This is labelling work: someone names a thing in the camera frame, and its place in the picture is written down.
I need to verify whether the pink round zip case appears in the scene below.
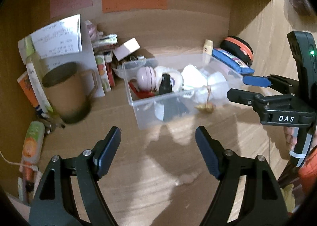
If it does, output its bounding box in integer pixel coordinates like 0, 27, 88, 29
136, 67, 156, 91

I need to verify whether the blue patchwork pouch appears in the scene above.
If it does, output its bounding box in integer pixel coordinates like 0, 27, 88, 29
212, 48, 255, 75

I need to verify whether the cream small tube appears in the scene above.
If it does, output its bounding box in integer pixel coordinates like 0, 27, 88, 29
203, 39, 213, 56

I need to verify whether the yellow gourd charm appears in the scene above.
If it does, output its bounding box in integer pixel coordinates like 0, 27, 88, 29
195, 86, 215, 113

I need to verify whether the red object in bin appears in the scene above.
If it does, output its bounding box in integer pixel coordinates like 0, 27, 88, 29
128, 81, 155, 99

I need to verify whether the fruit print carton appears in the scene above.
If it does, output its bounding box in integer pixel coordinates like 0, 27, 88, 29
95, 54, 111, 93

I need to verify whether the white charging cable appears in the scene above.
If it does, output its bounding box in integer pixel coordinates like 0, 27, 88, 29
0, 150, 40, 173

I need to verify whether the orange book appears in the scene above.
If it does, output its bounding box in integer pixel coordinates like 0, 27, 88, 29
17, 71, 41, 112

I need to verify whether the clear plastic storage bin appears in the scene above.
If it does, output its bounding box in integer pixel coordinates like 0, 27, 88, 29
124, 54, 243, 129

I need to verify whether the small pink white box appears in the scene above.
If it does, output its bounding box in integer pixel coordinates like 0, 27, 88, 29
113, 38, 140, 61

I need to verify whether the dark green spray bottle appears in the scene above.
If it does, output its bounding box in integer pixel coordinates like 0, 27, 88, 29
158, 73, 190, 123

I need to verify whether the tall white green bottle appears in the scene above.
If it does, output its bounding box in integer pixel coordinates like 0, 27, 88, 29
24, 35, 54, 115

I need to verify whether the white round plastic lid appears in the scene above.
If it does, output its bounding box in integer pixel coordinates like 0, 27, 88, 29
207, 71, 229, 99

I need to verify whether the white printed receipt paper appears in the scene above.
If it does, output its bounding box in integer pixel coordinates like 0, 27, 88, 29
18, 14, 82, 63

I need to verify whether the white tape roll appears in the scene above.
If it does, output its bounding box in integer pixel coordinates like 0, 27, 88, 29
154, 66, 184, 92

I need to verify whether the white crumpled cloth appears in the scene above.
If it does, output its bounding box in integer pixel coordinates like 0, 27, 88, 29
181, 64, 208, 103

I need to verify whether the orange sticky note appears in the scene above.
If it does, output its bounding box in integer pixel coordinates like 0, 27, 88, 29
102, 0, 168, 13

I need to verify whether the clear glass bowl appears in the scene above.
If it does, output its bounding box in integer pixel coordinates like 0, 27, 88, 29
112, 58, 146, 79

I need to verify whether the black orange round case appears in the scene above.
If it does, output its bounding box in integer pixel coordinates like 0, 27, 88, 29
220, 35, 254, 67

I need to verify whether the brown mug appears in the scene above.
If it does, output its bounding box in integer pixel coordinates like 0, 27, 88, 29
42, 62, 98, 124

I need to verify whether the orange green lotion tube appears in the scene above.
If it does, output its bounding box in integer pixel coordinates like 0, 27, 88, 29
22, 121, 45, 165

